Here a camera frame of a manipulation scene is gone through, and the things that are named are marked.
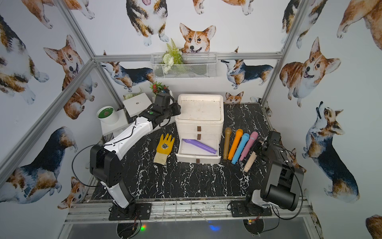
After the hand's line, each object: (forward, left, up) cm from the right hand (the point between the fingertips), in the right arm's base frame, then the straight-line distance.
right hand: (255, 147), depth 90 cm
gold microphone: (+13, +15, -2) cm, 20 cm away
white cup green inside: (+11, +86, +19) cm, 89 cm away
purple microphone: (+3, +34, -2) cm, 34 cm away
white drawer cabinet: (+8, +33, +19) cm, 39 cm away
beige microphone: (-6, +2, -4) cm, 8 cm away
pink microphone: (+10, -2, -3) cm, 11 cm away
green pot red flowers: (+28, +59, +25) cm, 69 cm away
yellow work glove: (+1, +57, -3) cm, 57 cm away
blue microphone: (+2, +8, -4) cm, 9 cm away
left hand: (+16, +43, +21) cm, 50 cm away
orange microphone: (0, +8, -3) cm, 9 cm away
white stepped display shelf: (+20, +73, +18) cm, 78 cm away
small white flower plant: (+36, +84, +12) cm, 92 cm away
